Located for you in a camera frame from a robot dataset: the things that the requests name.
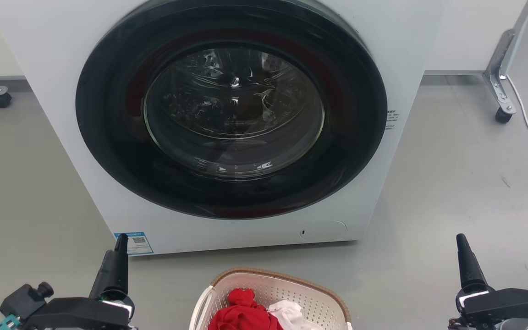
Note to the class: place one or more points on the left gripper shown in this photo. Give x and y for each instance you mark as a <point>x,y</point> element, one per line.
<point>85,314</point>

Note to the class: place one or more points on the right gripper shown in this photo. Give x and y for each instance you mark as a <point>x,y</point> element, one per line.
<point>507,305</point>

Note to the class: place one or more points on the white perforated laundry basket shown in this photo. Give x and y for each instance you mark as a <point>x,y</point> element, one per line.
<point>291,293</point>

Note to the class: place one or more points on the blue label sticker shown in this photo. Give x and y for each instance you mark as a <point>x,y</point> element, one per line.
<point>135,244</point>

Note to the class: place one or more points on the red garment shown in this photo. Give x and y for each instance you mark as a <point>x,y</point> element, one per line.
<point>241,318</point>

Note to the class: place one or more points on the black round washer door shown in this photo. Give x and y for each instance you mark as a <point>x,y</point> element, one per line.
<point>108,137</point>

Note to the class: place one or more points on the small text sticker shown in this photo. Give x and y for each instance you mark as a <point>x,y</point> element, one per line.
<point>391,120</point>

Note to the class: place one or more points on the white garment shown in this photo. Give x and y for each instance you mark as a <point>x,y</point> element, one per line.
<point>287,314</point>

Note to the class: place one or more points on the grey metal leg with caster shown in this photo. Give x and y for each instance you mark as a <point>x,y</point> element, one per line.
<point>497,82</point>

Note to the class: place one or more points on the white washing machine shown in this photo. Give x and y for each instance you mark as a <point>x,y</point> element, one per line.
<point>62,68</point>

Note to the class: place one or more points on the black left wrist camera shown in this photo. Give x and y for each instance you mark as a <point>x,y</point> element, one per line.
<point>23,300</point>

